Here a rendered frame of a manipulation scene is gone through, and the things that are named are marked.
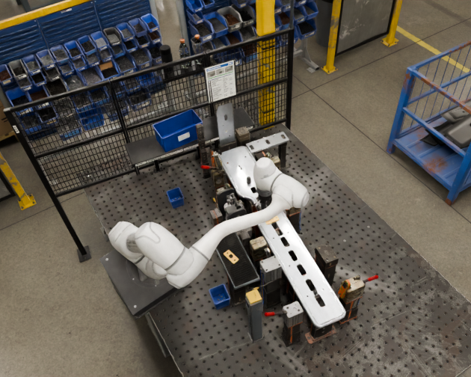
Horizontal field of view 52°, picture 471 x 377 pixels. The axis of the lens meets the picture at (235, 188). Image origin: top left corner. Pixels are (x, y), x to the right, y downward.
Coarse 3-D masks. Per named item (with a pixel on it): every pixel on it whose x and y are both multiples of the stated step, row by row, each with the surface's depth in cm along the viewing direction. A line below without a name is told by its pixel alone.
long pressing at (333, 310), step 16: (224, 160) 320; (240, 160) 319; (240, 176) 310; (240, 192) 301; (256, 192) 300; (256, 208) 292; (288, 224) 283; (272, 240) 276; (288, 240) 275; (288, 256) 268; (304, 256) 268; (288, 272) 262; (320, 272) 261; (304, 288) 255; (320, 288) 254; (304, 304) 248; (336, 304) 248; (320, 320) 242; (336, 320) 243
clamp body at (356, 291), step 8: (352, 280) 250; (360, 280) 249; (352, 288) 247; (360, 288) 247; (352, 296) 251; (360, 296) 256; (344, 304) 259; (352, 304) 260; (352, 312) 267; (344, 320) 271
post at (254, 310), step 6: (246, 300) 238; (246, 306) 246; (252, 306) 235; (258, 306) 238; (252, 312) 240; (258, 312) 243; (252, 318) 246; (258, 318) 249; (252, 324) 252; (258, 324) 254; (252, 330) 258; (258, 330) 260; (252, 336) 264; (258, 336) 266; (252, 342) 267
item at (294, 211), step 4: (292, 208) 291; (296, 208) 294; (300, 208) 295; (288, 212) 295; (292, 212) 295; (296, 212) 297; (300, 212) 301; (288, 216) 300; (292, 216) 299; (296, 216) 300; (300, 216) 304; (292, 220) 302; (296, 220) 303; (300, 220) 307; (292, 224) 305; (296, 224) 306; (296, 228) 310; (300, 228) 314; (296, 232) 313
